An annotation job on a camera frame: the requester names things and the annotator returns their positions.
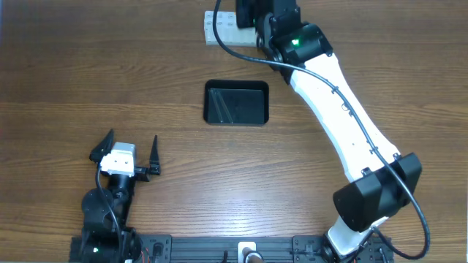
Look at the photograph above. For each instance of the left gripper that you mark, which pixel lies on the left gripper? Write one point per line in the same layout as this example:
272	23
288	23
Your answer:
144	173

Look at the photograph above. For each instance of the clear test tube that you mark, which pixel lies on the clear test tube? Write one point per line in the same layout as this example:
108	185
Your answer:
216	106
225	106

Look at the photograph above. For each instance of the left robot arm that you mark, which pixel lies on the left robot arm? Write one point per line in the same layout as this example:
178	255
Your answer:
117	199

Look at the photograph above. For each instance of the black tray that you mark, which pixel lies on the black tray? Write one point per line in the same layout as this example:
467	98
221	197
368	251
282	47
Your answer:
248	106

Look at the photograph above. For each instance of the white test tube rack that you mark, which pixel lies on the white test tube rack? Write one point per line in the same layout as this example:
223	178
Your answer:
226	34

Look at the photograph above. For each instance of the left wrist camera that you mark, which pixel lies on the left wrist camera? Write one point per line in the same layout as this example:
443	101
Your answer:
118	160

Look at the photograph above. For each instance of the mounting rail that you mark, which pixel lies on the mounting rail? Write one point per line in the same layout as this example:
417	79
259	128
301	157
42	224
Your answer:
204	248

